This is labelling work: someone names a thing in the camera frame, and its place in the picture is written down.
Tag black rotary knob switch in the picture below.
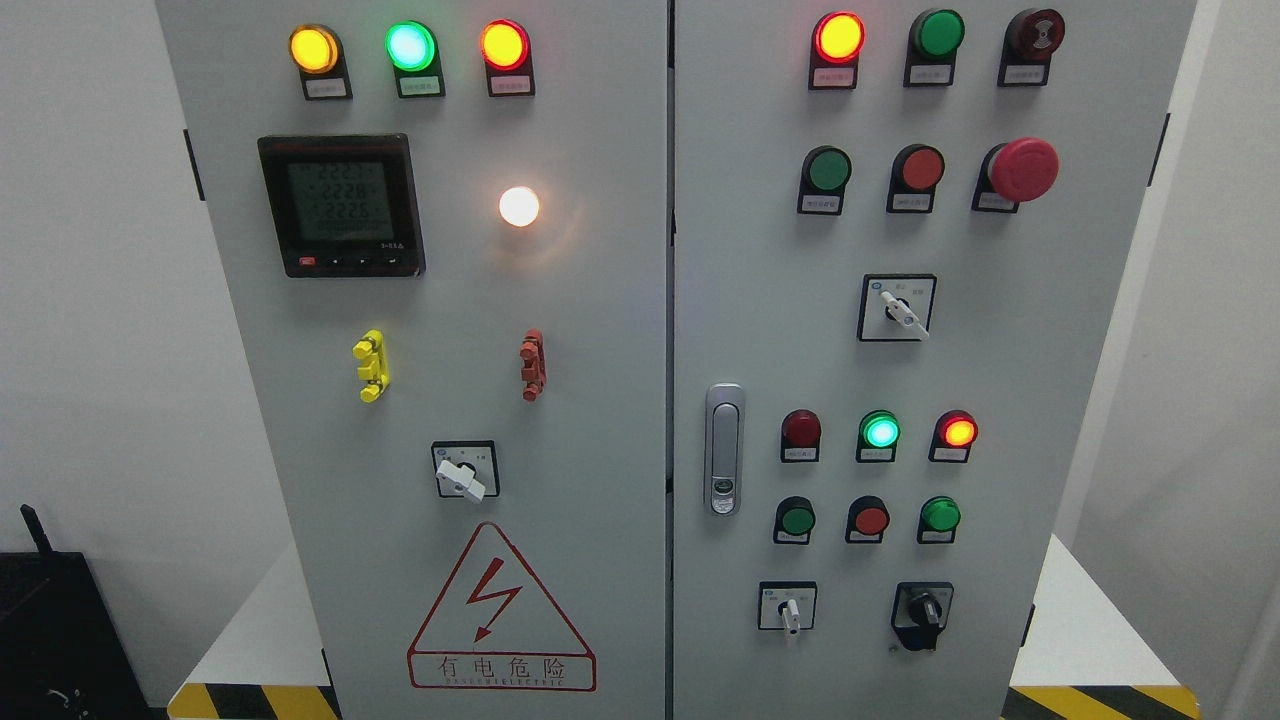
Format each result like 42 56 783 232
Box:
891 582 955 652

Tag red terminal connector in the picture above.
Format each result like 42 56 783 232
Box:
518 328 547 402

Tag dark red indicator light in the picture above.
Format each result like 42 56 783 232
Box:
780 409 822 462

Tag white indicator light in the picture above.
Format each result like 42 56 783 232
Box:
498 186 541 228

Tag green push button lower row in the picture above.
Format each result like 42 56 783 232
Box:
773 496 817 544

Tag left grey cabinet door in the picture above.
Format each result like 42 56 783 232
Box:
157 1 668 719

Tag grey cabinet door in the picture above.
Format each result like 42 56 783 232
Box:
671 1 1196 719
157 1 668 719

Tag lit green indicator light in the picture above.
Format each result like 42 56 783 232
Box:
855 409 900 462

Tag green push button second row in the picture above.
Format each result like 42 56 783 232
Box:
796 145 852 217

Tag yellow terminal connector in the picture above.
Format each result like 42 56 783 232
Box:
352 328 390 404

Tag red push button lower row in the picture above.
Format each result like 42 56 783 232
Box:
845 495 891 544

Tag right grey cabinet door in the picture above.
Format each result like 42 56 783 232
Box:
671 1 1196 719

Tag red electrical danger sticker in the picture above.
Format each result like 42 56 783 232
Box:
407 521 596 692

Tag black digital power meter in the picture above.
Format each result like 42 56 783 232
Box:
257 133 426 278

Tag green illuminated button lower right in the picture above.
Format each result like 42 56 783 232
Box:
916 496 963 544

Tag red push button second row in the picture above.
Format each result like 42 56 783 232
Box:
886 143 945 214

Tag red indicator light top left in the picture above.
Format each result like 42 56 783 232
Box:
479 18 536 97

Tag red indicator light top right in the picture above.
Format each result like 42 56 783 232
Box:
808 12 867 91

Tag green indicator light top left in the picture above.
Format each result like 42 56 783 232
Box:
384 20 445 97

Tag green push button top right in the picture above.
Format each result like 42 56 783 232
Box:
902 8 966 88

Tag red emergency stop button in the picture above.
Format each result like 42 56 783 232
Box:
972 136 1060 214

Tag yellow indicator light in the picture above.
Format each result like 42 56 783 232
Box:
289 24 353 101

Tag white base platform hazard stripes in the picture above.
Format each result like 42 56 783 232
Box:
160 539 1202 719

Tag black box with antenna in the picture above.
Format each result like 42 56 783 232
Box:
1 505 151 719

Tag silver door latch handle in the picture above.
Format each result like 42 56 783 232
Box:
704 383 745 516

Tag white selector switch left door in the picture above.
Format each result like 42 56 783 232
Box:
431 439 500 503

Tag white selector switch upper right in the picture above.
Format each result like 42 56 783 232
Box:
858 274 938 342

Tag white selector switch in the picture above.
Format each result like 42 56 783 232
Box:
756 582 818 635
858 274 938 342

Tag white selector switch bottom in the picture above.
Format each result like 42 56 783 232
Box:
756 582 818 635

